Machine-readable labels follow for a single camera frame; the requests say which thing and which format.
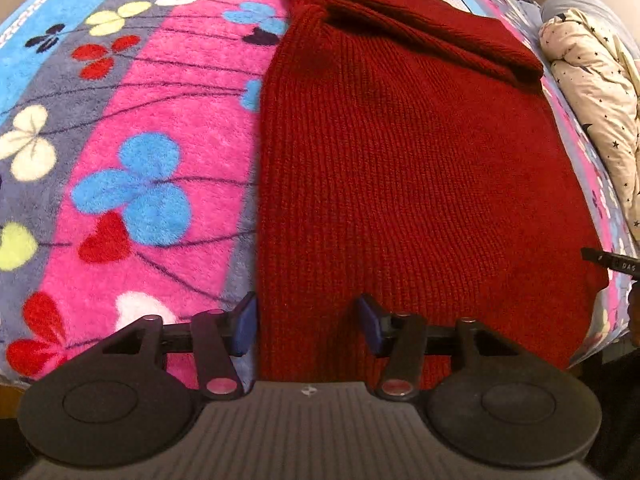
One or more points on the person's right hand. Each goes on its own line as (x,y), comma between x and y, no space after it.
(634,314)

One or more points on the red knit sweater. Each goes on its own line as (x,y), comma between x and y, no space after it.
(407,151)

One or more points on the cream star-print duvet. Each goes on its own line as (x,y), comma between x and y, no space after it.
(600,80)

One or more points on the grey pillow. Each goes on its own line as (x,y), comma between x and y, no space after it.
(597,8)

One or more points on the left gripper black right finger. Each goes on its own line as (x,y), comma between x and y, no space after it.
(485,396)

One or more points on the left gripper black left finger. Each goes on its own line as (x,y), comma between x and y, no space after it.
(137,392)

